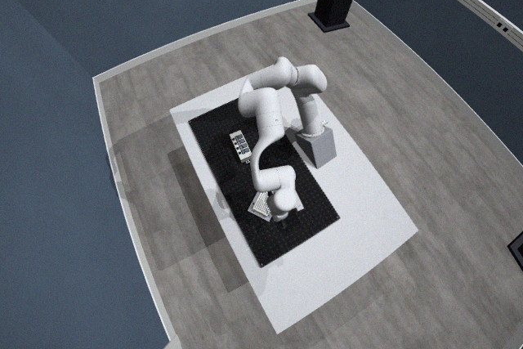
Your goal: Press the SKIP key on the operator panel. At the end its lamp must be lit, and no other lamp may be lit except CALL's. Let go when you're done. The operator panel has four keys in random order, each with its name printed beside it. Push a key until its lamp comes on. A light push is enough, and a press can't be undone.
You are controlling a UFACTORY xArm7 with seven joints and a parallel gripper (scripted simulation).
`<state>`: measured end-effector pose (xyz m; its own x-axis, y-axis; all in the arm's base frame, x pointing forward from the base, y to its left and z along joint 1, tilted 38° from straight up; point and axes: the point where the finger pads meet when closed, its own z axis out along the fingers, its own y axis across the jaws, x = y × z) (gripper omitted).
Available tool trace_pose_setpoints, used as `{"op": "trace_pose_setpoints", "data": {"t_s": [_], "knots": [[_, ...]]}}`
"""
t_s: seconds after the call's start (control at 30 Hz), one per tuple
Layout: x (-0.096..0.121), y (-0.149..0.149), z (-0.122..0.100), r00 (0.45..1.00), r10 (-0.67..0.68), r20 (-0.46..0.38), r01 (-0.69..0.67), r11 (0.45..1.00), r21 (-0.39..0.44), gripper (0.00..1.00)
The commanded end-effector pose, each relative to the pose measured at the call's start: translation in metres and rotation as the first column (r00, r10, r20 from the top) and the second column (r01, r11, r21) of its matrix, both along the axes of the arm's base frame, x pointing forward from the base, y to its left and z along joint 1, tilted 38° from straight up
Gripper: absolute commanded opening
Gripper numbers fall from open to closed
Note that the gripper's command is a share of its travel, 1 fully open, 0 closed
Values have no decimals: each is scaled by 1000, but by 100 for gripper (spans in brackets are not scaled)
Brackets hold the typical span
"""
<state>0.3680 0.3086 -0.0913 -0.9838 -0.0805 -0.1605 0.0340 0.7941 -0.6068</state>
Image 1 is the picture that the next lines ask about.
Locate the white operator panel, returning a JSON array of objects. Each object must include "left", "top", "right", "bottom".
[{"left": 230, "top": 130, "right": 252, "bottom": 163}]

